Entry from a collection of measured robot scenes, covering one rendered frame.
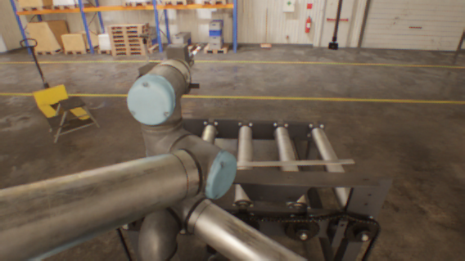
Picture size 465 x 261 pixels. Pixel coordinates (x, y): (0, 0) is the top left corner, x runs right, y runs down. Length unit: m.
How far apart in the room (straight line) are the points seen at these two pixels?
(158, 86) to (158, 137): 0.11
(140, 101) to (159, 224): 0.42
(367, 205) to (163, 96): 1.13
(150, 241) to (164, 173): 0.44
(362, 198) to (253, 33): 9.05
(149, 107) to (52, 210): 0.24
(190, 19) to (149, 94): 9.71
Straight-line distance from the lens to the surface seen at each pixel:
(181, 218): 0.80
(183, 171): 0.39
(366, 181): 1.20
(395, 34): 11.45
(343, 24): 10.50
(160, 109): 0.47
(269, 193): 1.20
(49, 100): 5.68
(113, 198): 0.33
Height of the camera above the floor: 1.89
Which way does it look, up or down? 27 degrees down
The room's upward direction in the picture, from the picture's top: straight up
